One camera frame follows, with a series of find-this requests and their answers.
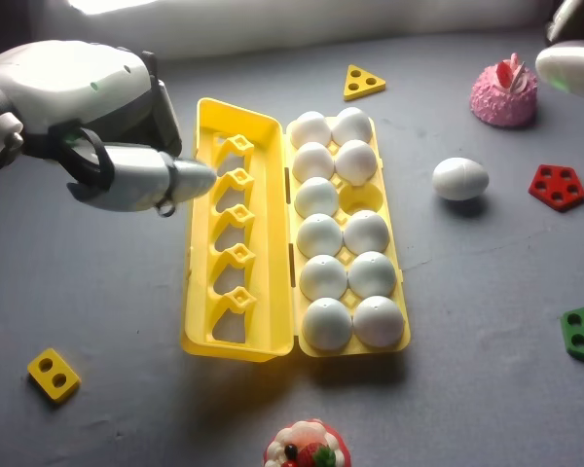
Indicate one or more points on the red pentagon block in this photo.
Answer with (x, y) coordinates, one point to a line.
(556, 184)

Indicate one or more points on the red strawberry toy cake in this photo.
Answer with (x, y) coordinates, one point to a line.
(306, 445)

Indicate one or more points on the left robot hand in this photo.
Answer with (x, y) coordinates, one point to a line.
(68, 82)

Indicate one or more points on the white backdrop cloth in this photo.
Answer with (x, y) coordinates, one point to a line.
(321, 24)

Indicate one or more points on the yellow triangle block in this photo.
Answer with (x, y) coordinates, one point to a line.
(377, 83)

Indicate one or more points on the yellow rectangle block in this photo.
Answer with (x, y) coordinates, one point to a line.
(51, 371)

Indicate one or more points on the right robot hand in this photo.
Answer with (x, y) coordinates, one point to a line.
(574, 68)

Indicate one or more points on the yellow plastic egg carton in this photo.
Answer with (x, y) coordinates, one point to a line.
(272, 194)

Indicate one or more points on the pink toy cake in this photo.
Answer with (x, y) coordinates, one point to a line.
(501, 102)

